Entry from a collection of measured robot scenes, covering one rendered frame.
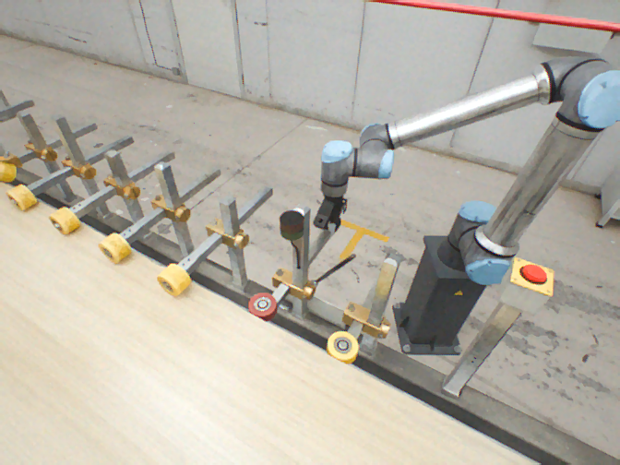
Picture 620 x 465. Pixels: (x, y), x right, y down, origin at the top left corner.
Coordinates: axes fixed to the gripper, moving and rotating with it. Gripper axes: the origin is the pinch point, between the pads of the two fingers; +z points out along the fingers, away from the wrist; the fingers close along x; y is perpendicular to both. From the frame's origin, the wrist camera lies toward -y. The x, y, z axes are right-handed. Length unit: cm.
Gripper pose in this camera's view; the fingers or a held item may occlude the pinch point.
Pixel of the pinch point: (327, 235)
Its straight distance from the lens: 131.3
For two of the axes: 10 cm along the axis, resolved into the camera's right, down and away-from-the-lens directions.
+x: -8.6, -3.6, 3.6
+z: 0.0, 7.1, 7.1
